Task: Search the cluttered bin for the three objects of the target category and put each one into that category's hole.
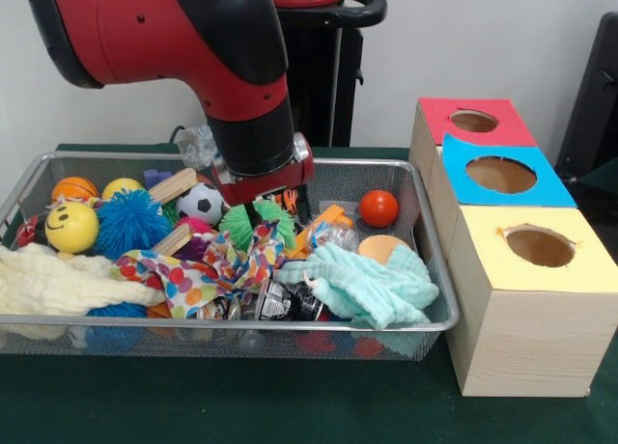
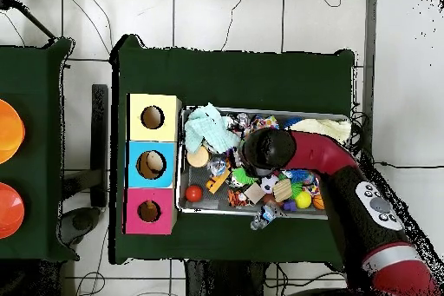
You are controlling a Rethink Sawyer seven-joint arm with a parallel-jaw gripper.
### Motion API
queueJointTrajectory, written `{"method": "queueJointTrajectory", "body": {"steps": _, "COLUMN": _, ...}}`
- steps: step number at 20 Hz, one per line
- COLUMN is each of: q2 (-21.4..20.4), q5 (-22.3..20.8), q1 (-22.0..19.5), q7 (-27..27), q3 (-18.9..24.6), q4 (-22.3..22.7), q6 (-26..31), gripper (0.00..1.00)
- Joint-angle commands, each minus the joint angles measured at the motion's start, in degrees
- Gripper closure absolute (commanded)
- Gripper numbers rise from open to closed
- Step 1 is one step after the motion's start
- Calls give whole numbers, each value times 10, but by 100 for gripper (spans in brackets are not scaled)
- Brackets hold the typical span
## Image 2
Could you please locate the mint green cloth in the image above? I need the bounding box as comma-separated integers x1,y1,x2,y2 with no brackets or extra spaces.
183,103,243,155

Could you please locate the orange striped tiger plush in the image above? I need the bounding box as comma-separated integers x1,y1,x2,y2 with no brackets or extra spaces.
225,188,250,208

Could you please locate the crushed clear plastic bottle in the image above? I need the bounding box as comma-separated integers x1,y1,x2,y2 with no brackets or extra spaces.
250,201,285,232

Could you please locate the shallow clear mesh bin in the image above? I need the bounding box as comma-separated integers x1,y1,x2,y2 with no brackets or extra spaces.
176,106,350,220

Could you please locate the wooden box with three holes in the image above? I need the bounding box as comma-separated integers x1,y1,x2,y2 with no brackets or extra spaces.
124,93,183,236

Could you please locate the toy hamburger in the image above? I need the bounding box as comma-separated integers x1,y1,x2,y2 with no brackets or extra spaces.
186,146,211,169

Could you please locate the orange flat plastic toy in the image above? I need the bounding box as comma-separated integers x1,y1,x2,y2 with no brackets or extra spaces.
204,167,232,193

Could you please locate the green furry monster toy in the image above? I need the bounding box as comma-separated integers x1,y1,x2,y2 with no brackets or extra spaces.
232,167,254,187

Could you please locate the colourful polka dot cloth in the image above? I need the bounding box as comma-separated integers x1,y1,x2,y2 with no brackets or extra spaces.
242,115,282,134

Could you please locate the red ball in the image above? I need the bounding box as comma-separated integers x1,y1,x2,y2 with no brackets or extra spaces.
185,184,205,203

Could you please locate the dark green table cloth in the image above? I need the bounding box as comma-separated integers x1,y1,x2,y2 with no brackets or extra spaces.
109,34,356,269
0,37,75,262

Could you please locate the cream yellow cloth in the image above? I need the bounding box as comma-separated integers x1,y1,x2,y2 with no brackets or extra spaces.
291,118,353,146

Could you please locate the black stand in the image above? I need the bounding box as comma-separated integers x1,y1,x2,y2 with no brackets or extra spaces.
89,83,111,208

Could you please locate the orange bowl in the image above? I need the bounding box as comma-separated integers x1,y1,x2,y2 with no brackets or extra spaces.
0,181,26,240
0,98,26,166

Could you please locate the black cable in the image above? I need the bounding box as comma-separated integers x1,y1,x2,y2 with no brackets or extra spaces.
374,161,444,172
221,0,252,51

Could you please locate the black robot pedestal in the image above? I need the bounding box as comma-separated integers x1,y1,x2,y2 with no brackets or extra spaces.
183,260,271,296

